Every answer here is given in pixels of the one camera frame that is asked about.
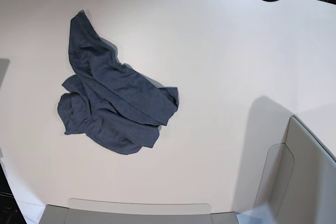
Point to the grey right side partition panel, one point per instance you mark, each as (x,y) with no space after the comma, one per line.
(310,195)

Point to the grey partition panel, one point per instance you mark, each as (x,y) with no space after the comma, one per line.
(56,214)
(310,195)

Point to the clear acrylic right panel bracket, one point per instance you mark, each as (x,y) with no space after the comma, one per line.
(276,175)

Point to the grey front partition panel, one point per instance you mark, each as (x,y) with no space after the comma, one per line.
(56,214)

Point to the dark blue t-shirt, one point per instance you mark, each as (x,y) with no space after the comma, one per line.
(109,102)

